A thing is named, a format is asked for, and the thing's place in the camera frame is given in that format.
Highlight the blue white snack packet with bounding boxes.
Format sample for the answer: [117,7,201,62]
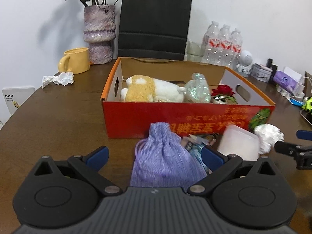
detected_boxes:
[180,134,217,174]

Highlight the translucent white plastic container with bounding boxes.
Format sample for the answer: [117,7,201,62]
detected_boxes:
[217,125,260,161]

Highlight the white tissue ball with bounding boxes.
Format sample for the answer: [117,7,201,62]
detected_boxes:
[254,124,285,155]

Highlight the purple drawstring pouch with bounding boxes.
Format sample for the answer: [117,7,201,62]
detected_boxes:
[130,122,207,191]

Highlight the iridescent plastic bag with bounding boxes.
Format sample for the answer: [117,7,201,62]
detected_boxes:
[184,73,211,104]

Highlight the red rose flower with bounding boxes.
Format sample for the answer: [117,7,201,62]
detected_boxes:
[211,85,235,97]

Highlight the yellow white plush toy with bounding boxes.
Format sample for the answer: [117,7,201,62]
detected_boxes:
[121,75,186,103]

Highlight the blue pen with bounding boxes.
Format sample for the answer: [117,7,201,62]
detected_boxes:
[288,98,304,108]

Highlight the brown cardboard piece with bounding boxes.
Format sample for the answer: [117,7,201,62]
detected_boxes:
[304,72,312,98]

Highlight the purple tissue pack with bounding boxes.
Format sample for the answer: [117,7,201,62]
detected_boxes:
[273,66,302,92]

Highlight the red orange cardboard box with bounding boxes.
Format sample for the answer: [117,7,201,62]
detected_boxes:
[101,57,276,139]

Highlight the small grey tin box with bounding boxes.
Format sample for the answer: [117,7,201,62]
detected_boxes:
[251,63,273,83]

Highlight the black small bottles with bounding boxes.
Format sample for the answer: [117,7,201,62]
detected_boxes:
[267,59,278,85]

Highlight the crumpled white paper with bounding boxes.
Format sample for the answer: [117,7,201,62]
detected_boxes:
[42,72,74,89]

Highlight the white robot figurine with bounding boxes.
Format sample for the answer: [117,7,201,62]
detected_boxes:
[235,50,253,78]

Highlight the yellow ceramic mug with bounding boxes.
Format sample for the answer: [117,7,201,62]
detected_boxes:
[58,47,90,74]

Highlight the white booklet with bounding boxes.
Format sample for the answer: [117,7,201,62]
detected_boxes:
[2,87,35,115]

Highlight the water bottle left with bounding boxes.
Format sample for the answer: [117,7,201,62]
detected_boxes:
[201,21,221,65]

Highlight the water bottle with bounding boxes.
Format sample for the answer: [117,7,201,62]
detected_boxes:
[231,28,243,70]
[201,21,221,65]
[217,24,232,66]

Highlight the clear glass cup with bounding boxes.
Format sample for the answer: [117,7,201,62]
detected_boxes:
[186,40,203,62]

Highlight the water bottle middle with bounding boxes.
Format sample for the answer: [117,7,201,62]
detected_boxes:
[217,24,232,66]

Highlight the water bottle right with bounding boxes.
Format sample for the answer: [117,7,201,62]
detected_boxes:
[231,28,243,70]

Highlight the purple ceramic vase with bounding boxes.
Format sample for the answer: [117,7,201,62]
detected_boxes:
[83,5,116,65]

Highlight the black paper shopping bag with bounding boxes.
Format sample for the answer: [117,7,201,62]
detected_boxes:
[117,0,192,60]

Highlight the white charger with cables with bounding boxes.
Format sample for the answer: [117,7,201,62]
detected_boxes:
[276,76,308,101]

